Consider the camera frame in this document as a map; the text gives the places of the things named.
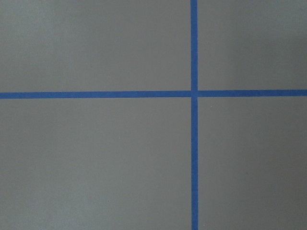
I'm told blue tape grid lines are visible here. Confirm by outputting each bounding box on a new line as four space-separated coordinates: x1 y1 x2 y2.
0 0 307 230

